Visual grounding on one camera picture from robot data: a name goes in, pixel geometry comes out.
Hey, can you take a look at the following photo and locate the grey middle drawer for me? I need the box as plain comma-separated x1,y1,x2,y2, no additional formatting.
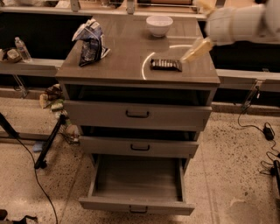
80,136,199,158

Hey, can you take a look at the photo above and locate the dark chocolate rxbar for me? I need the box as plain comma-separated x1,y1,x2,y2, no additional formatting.
150,59,182,72

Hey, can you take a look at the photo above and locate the black cable right floor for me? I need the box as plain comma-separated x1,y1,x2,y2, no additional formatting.
236,99,280,177

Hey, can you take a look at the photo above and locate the grey drawer cabinet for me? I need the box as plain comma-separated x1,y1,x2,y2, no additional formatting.
54,13,221,165

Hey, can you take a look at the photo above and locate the black tripod leg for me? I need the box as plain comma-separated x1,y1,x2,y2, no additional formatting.
34,115,66,170

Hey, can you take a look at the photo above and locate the snack pile on floor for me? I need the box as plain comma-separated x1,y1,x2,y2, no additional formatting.
39,84,80,145

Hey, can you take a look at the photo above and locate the blue white chip bag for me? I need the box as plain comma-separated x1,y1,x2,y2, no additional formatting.
72,18,110,67

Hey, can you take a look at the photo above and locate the small basket on shelf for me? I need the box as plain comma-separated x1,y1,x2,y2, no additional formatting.
0,48,21,63

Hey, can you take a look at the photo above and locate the white bowl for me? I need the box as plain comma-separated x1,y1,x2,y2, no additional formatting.
146,16,173,37

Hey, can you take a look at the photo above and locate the clear water bottle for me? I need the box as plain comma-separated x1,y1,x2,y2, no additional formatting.
15,37,32,63

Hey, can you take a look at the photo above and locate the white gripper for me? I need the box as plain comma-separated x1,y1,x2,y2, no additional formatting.
180,0,257,63

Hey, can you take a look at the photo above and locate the grey top drawer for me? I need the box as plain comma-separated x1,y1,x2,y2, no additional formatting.
64,101,212,131

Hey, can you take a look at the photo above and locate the grey bottom drawer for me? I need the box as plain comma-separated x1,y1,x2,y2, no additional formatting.
79,155,194,215

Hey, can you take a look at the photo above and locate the black floor cable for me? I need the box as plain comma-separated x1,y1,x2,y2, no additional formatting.
16,136,60,224

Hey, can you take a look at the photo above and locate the grey drawer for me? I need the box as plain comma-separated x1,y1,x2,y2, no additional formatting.
80,136,199,158
79,155,194,215
64,101,212,131

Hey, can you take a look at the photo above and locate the black power adapter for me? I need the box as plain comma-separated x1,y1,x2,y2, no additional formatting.
262,122,275,141

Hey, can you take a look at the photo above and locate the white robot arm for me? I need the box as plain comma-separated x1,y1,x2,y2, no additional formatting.
180,0,280,63

